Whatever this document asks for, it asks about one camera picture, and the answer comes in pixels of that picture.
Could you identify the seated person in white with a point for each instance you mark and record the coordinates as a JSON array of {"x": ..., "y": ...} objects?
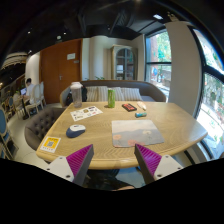
[{"x": 28, "y": 96}]

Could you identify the blue chair at left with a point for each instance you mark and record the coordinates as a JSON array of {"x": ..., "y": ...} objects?
[{"x": 5, "y": 138}]

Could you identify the white chair in background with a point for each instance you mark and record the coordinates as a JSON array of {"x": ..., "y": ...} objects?
[{"x": 37, "y": 98}]

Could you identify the small teal tube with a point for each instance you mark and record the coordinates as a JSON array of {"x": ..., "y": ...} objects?
[{"x": 138, "y": 115}]

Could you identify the brown wooden door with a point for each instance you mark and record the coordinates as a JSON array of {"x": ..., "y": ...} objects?
[{"x": 60, "y": 65}]

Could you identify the grey tufted armchair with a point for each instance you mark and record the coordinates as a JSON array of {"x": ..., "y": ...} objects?
[{"x": 38, "y": 126}]

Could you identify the striped cushion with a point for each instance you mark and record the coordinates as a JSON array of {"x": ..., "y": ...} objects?
[
  {"x": 127, "y": 94},
  {"x": 97, "y": 93}
]

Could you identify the yellow QR code sticker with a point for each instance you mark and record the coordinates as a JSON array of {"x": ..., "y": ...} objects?
[{"x": 50, "y": 144}]

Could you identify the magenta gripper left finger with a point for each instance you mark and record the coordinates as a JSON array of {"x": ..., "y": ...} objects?
[{"x": 73, "y": 167}]

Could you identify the clear plastic shaker bottle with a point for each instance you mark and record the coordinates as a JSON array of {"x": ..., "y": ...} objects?
[{"x": 76, "y": 90}]

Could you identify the green drink can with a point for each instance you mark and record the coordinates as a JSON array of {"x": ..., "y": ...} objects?
[{"x": 111, "y": 98}]

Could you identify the striped cushion right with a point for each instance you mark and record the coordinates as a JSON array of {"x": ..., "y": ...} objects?
[{"x": 127, "y": 94}]

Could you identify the white sticker sheet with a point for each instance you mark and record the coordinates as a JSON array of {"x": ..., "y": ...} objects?
[{"x": 85, "y": 113}]

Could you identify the white wrapped packet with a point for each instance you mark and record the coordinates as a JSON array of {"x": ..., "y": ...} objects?
[{"x": 141, "y": 105}]

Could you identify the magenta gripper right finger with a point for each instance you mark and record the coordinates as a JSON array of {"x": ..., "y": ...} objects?
[{"x": 154, "y": 166}]

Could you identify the grey curved sofa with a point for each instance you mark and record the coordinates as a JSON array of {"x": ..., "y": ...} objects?
[{"x": 148, "y": 91}]

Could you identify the glass door wooden cabinet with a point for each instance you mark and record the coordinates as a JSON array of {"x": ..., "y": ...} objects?
[{"x": 124, "y": 62}]

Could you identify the blue and white computer mouse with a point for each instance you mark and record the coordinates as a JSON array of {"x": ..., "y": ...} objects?
[{"x": 75, "y": 130}]

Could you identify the striped cushion left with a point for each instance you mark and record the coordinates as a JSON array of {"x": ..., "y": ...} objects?
[{"x": 97, "y": 93}]

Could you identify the black and red card box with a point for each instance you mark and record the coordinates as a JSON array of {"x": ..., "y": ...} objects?
[{"x": 129, "y": 107}]

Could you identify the black bag on sofa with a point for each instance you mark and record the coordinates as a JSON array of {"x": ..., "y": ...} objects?
[{"x": 69, "y": 98}]

